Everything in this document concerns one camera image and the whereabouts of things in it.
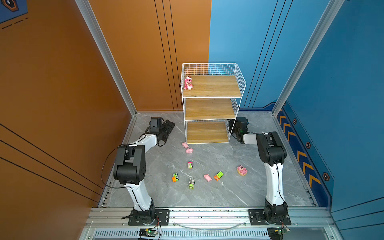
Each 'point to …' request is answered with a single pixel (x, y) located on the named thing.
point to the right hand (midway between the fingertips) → (224, 119)
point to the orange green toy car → (175, 178)
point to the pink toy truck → (190, 165)
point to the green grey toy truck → (191, 183)
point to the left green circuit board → (148, 232)
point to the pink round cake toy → (242, 171)
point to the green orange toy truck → (218, 176)
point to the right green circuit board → (281, 230)
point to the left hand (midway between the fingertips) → (172, 125)
